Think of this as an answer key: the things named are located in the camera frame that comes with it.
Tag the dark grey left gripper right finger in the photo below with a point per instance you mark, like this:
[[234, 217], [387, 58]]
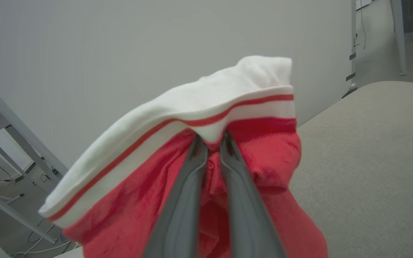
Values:
[[249, 215]]

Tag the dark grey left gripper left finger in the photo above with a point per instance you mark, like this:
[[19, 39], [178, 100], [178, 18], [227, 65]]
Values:
[[181, 215]]

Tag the grey partition edge post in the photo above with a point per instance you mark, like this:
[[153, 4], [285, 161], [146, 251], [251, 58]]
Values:
[[353, 43]]

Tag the grey metal table leg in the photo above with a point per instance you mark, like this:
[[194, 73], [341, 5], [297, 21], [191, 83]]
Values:
[[9, 211]]

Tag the white equipment box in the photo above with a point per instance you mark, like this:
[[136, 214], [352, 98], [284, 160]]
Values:
[[13, 150]]

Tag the red white basketball jersey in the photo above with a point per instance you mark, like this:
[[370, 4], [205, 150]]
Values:
[[127, 215]]

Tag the grey desk leg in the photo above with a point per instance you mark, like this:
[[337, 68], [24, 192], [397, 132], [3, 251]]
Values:
[[399, 36]]

